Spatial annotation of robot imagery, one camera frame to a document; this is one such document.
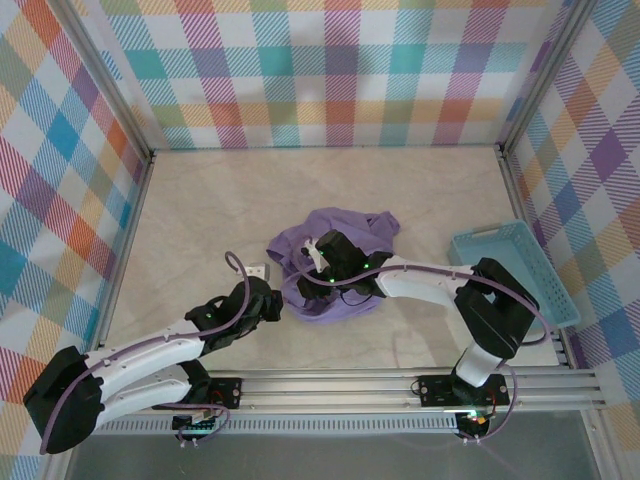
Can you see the purple t-shirt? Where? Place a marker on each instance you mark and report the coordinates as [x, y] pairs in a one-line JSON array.
[[340, 220]]

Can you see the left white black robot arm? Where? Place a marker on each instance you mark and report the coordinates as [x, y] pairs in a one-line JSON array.
[[150, 360]]

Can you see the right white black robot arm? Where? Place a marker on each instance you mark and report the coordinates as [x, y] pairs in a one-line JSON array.
[[415, 287]]

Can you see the green circuit board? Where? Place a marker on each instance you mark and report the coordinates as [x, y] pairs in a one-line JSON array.
[[197, 426]]

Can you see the light blue plastic basket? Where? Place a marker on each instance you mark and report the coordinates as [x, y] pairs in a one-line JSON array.
[[525, 270]]

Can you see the small circuit board orange connector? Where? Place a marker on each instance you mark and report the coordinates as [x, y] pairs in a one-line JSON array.
[[475, 419]]

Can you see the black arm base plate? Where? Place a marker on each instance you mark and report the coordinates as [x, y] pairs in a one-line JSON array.
[[227, 392], [435, 390]]

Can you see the aluminium table side rail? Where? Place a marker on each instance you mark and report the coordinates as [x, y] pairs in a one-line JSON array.
[[125, 250], [518, 200]]

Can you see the aluminium wall base strip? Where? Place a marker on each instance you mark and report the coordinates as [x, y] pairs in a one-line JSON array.
[[325, 148]]

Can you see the aluminium frame leg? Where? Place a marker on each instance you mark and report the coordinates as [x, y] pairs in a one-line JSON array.
[[602, 450], [57, 465]]

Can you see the slanted aluminium frame post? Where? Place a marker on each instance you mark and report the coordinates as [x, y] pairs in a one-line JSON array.
[[544, 75], [111, 80]]

